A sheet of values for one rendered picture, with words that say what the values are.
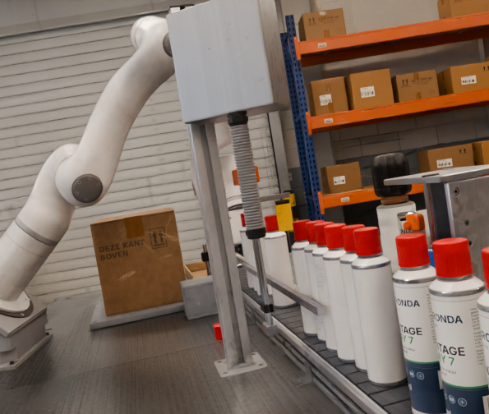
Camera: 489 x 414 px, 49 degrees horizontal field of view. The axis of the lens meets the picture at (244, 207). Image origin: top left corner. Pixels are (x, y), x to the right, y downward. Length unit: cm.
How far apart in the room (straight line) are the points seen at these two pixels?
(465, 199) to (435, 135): 526
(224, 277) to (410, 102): 408
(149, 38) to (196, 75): 37
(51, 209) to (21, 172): 438
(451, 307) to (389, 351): 21
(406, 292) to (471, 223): 11
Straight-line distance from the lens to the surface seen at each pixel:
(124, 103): 133
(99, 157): 131
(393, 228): 121
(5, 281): 143
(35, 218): 138
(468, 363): 56
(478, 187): 66
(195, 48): 94
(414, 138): 583
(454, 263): 54
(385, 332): 73
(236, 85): 90
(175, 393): 98
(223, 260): 99
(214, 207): 98
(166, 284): 158
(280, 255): 118
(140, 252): 156
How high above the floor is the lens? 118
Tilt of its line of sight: 3 degrees down
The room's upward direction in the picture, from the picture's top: 9 degrees counter-clockwise
